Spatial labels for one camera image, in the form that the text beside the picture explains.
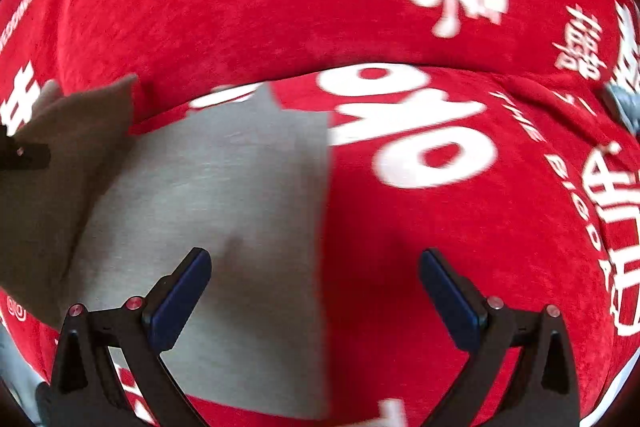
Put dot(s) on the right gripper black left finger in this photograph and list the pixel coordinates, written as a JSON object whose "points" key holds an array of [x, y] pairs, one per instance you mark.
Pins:
{"points": [[85, 389]]}

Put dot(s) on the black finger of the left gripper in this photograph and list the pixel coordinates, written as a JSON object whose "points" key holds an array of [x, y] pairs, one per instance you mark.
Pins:
{"points": [[23, 156]]}

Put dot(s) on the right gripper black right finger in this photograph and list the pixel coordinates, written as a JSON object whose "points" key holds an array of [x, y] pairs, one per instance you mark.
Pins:
{"points": [[543, 388]]}

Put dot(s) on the grey small sweater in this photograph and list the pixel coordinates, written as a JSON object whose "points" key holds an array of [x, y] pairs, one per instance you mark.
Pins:
{"points": [[112, 213]]}

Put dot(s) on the grey clothes pile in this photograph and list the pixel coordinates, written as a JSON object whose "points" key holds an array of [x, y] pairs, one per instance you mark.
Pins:
{"points": [[624, 106]]}

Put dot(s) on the red blanket white lettering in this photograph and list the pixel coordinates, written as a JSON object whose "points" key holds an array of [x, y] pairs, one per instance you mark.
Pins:
{"points": [[524, 183]]}

